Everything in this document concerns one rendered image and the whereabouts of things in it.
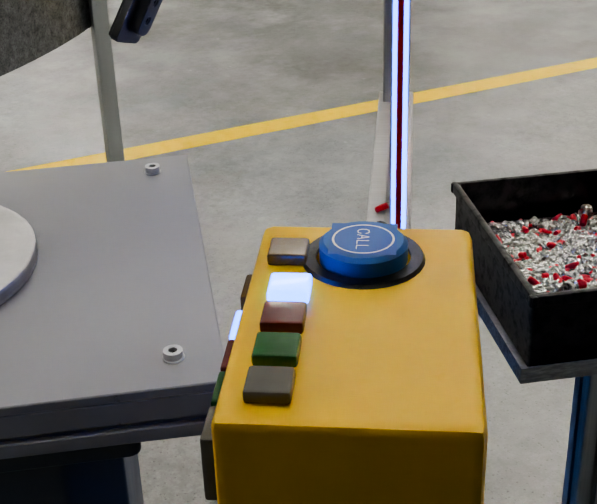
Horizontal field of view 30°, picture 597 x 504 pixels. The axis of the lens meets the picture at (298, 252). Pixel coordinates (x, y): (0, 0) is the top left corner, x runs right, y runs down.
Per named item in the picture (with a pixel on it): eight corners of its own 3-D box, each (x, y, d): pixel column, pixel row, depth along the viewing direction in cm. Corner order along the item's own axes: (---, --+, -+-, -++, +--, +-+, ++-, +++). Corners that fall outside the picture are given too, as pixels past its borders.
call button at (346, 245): (407, 292, 49) (407, 257, 48) (316, 290, 49) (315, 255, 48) (408, 249, 52) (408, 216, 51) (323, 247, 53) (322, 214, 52)
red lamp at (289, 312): (303, 335, 45) (303, 323, 45) (259, 334, 45) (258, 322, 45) (307, 312, 47) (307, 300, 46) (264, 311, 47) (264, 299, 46)
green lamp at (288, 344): (297, 369, 43) (297, 356, 43) (251, 368, 43) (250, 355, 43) (302, 343, 44) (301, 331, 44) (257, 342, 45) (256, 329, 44)
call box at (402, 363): (475, 644, 44) (489, 427, 39) (224, 630, 45) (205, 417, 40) (463, 404, 58) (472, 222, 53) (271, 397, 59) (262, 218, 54)
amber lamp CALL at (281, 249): (306, 267, 50) (306, 255, 50) (266, 266, 50) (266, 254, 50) (310, 248, 52) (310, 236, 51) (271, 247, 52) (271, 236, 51)
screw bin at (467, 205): (725, 350, 90) (738, 275, 86) (524, 375, 88) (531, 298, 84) (614, 230, 109) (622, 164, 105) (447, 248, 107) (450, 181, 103)
